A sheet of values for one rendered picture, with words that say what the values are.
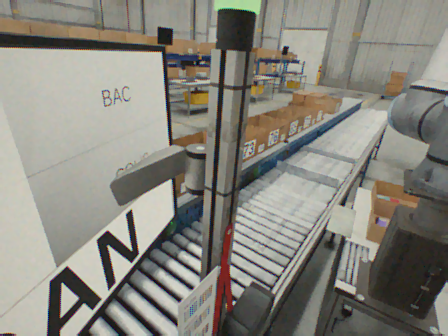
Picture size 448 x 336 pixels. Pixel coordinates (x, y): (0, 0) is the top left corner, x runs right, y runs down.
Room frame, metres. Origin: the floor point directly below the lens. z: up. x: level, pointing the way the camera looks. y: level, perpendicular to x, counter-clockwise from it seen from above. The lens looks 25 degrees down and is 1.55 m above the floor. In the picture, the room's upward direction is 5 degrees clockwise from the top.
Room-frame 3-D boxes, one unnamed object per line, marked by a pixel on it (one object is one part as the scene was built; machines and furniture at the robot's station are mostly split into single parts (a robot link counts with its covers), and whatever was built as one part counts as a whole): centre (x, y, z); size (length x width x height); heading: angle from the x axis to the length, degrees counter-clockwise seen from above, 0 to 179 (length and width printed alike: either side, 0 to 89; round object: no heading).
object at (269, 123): (2.06, -0.28, 0.97); 0.39 x 0.29 x 0.17; 146
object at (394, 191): (1.34, -1.12, 0.80); 0.38 x 0.28 x 0.10; 65
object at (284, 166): (1.71, -0.60, 0.77); 0.46 x 0.01 x 0.09; 56
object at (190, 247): (0.82, 0.00, 0.73); 0.52 x 0.05 x 0.05; 56
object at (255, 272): (0.88, -0.04, 0.73); 0.52 x 0.05 x 0.05; 56
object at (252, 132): (1.73, -0.06, 0.97); 0.39 x 0.29 x 0.17; 146
